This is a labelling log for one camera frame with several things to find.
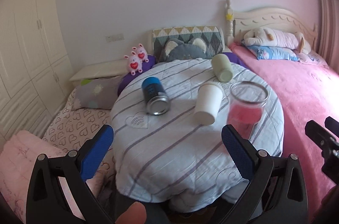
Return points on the clear jar pink label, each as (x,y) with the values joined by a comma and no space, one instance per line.
(247,102)

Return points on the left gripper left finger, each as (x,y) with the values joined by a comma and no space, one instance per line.
(46,201)

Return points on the pink fleece blanket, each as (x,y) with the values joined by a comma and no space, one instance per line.
(306,92)

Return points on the cream wooden bed headboard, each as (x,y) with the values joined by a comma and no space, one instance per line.
(238,23)

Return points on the cream wardrobe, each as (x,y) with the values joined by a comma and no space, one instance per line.
(35,67)

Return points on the blue cartoon pillow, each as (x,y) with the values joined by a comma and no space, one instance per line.
(273,53)

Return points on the blue black metal can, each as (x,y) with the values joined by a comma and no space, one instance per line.
(156,99)

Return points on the pale green ceramic cup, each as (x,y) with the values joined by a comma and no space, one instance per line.
(222,67)

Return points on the striped white tablecloth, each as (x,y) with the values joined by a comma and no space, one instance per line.
(172,157)

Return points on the white wall socket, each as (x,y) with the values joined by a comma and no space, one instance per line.
(115,38)

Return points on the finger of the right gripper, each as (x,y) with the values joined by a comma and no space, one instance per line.
(319,135)
(332,125)

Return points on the diamond patterned quilted headboard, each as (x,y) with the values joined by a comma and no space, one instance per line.
(211,35)

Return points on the cream bedside table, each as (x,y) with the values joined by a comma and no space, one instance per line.
(101,70)

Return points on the grey cat ear cushion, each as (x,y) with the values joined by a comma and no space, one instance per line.
(176,49)

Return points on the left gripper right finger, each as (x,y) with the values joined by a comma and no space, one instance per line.
(276,191)

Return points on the operator fingertip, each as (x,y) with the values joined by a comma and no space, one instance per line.
(135,214)

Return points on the heart print bed sheet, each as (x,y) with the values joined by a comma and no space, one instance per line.
(71,128)

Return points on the pink bunny plush rear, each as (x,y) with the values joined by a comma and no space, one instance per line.
(141,53)

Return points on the grey sun print pillow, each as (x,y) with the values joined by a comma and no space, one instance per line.
(98,93)

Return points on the white paper cup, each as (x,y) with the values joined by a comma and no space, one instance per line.
(208,102)

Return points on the white pink dog plush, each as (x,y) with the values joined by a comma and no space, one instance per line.
(264,36)

